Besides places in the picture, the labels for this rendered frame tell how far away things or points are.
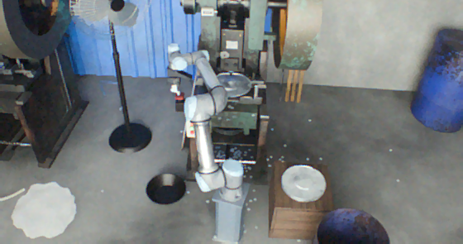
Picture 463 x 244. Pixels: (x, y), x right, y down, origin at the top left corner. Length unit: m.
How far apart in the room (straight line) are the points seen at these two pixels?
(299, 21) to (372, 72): 2.28
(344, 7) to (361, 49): 0.53
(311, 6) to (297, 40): 0.20
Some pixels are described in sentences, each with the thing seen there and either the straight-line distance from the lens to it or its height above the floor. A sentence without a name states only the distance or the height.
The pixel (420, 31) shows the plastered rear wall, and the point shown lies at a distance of 4.06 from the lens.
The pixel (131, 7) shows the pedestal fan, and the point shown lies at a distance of 2.55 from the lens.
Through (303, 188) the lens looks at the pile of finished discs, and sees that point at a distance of 2.35.
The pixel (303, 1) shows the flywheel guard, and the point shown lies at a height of 1.49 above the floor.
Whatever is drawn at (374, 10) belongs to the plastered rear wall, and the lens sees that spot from 3.77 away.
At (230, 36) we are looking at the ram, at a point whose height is 1.12.
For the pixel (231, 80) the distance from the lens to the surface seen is 2.47.
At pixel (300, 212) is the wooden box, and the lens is 2.31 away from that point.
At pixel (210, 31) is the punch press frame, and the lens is 2.25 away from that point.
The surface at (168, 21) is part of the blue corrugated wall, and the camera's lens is 3.62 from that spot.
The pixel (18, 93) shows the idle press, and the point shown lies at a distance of 3.00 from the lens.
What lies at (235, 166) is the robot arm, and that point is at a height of 0.68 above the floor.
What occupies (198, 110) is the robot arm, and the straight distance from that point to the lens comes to 1.82.
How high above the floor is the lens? 2.13
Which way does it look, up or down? 38 degrees down
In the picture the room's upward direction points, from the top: 3 degrees clockwise
